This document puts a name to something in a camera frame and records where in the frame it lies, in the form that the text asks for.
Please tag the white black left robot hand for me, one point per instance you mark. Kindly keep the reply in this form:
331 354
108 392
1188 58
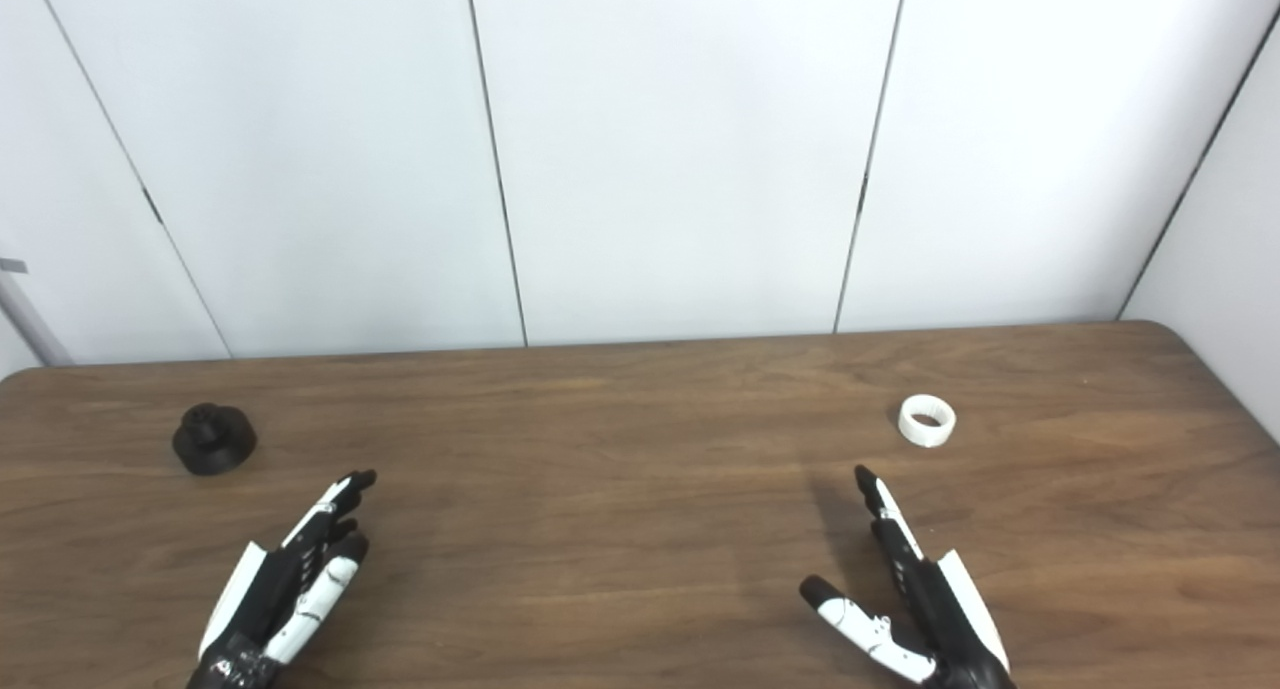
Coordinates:
270 589

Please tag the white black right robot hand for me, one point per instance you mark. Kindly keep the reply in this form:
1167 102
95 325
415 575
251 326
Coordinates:
940 609

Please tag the round black part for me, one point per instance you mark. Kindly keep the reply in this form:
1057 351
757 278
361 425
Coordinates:
213 445

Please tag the grey metal corner post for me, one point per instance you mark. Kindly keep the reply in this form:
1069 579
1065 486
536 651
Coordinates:
30 319

